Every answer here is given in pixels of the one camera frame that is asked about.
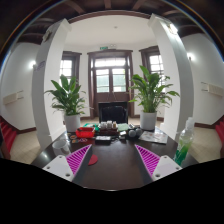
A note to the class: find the small black box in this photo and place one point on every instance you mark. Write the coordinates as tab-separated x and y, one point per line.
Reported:
103	139

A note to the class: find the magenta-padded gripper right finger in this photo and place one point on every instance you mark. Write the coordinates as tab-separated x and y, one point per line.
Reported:
148	160

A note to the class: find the clear bottle with green drink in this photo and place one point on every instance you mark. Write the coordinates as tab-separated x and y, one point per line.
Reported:
183	146

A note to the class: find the grey ball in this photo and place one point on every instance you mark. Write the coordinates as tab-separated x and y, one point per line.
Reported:
139	131
132	133

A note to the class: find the printed magazine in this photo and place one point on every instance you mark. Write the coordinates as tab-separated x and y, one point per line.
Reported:
154	137

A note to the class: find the black office chair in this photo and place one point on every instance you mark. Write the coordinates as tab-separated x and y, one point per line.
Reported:
113	113

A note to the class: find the dark framed window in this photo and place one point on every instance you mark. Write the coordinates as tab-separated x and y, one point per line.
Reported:
155	63
67	68

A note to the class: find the white mug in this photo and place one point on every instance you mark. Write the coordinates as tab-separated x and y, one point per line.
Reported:
60	146

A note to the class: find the potted plant in white pot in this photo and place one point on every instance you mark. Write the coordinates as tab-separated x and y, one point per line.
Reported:
69	100
150	93

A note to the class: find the green notebook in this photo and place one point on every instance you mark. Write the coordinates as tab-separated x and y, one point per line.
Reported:
123	127

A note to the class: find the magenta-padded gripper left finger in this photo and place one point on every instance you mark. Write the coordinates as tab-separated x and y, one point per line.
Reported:
77	160

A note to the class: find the flat round red coaster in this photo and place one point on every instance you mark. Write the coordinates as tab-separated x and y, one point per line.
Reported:
94	160

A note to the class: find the red box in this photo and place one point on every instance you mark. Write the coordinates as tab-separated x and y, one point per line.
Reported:
85	132

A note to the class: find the red carpeted staircase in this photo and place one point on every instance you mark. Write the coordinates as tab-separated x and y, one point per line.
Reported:
7	133
220	131

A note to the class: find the pillar mounted lamp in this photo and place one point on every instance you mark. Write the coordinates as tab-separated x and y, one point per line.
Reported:
173	28

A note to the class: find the green exit sign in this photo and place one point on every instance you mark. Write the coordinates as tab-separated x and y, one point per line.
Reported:
103	48

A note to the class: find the glowing wall lamp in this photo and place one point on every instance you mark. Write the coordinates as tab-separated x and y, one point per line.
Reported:
190	56
32	64

